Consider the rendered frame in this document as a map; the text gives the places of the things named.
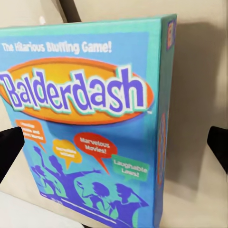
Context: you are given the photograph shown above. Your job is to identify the board game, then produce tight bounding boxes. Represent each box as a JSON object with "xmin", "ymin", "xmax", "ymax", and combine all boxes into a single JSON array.
[{"xmin": 0, "ymin": 13, "xmax": 178, "ymax": 228}]

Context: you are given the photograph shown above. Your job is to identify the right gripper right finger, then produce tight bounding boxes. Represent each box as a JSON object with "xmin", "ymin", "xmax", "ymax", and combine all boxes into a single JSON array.
[{"xmin": 207, "ymin": 126, "xmax": 228, "ymax": 174}]

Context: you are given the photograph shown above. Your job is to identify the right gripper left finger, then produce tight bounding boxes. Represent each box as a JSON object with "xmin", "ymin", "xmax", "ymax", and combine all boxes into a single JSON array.
[{"xmin": 0, "ymin": 126, "xmax": 25, "ymax": 183}]

